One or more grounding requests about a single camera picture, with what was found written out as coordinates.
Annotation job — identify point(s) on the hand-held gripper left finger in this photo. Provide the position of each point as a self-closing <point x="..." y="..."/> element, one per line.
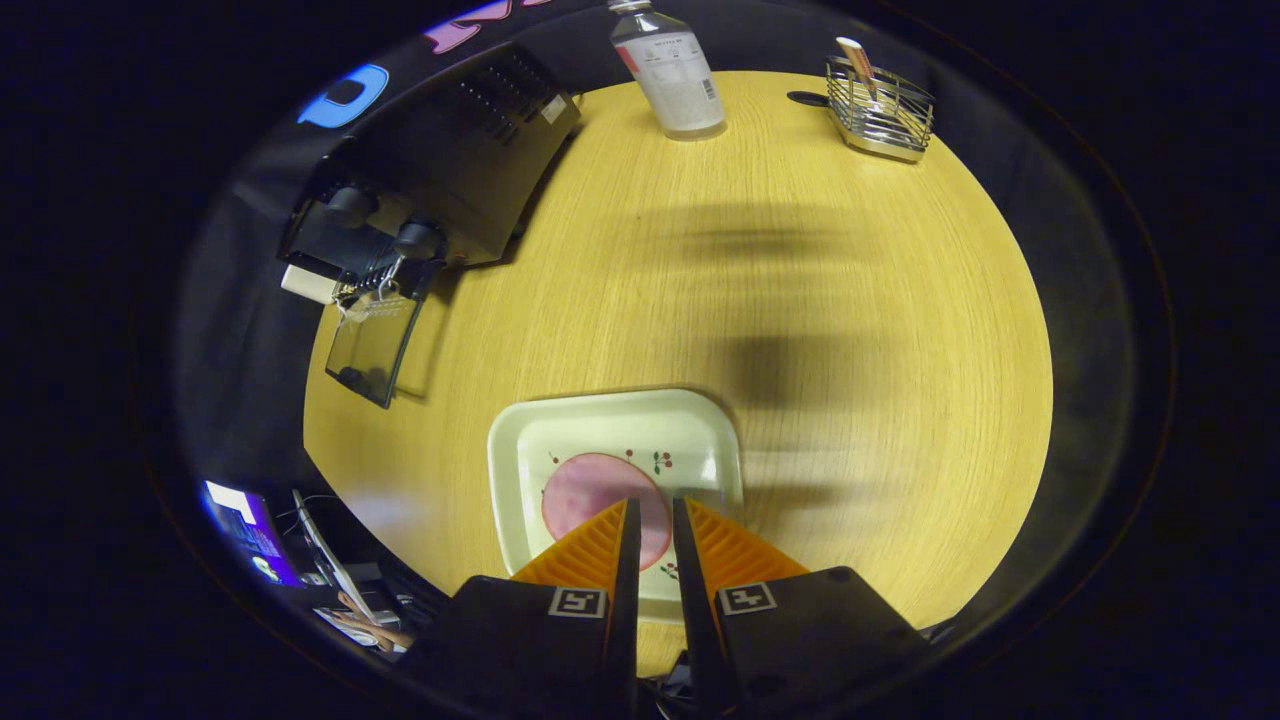
<point x="626" y="600"/>

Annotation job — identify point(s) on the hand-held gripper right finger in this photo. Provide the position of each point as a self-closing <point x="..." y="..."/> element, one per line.
<point x="692" y="600"/>

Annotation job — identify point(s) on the pink ham slice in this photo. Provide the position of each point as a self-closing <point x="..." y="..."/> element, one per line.
<point x="585" y="490"/>

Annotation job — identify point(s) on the cream square tray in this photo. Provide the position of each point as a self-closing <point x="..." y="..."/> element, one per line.
<point x="600" y="430"/>

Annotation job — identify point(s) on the black toaster oven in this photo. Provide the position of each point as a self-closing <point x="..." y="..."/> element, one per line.
<point x="470" y="170"/>

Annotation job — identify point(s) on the white flat device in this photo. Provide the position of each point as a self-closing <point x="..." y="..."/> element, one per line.
<point x="330" y="560"/>

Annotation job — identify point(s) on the lit computer screen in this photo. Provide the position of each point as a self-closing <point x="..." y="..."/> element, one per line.
<point x="250" y="530"/>

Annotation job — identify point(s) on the clear plastic bottle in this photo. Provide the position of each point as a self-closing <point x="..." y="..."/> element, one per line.
<point x="680" y="90"/>

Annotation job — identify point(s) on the black table grommet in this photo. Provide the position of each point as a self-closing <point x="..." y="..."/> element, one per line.
<point x="808" y="99"/>

